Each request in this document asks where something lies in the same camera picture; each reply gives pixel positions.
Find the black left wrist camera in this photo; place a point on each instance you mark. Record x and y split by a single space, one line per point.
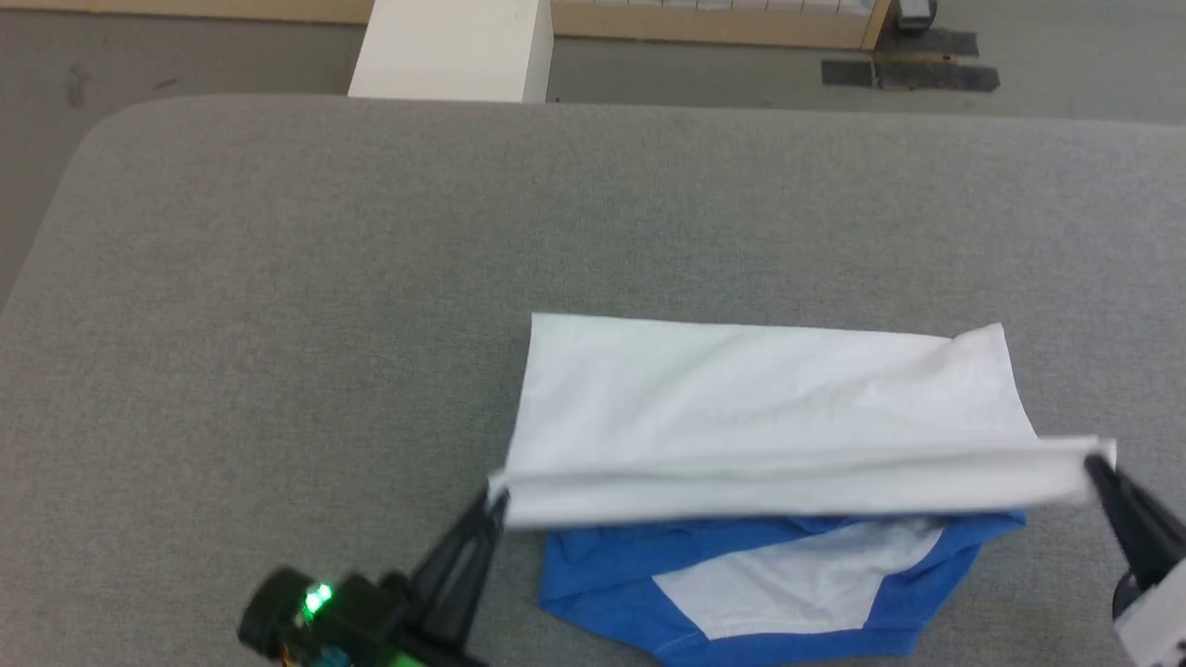
287 611

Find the white box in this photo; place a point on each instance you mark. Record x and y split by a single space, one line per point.
449 51

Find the white and blue shirt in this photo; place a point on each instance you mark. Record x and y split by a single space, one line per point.
741 408

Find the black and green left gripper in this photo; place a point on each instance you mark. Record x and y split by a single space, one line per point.
389 621

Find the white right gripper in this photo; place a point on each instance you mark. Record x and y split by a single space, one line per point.
1158 621

